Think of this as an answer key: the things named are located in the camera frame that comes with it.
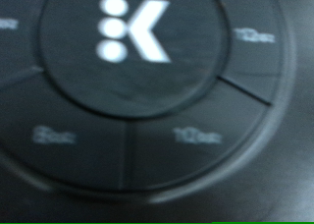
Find black Keurig coffee machine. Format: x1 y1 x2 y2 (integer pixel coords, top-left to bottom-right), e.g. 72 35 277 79
0 0 314 224

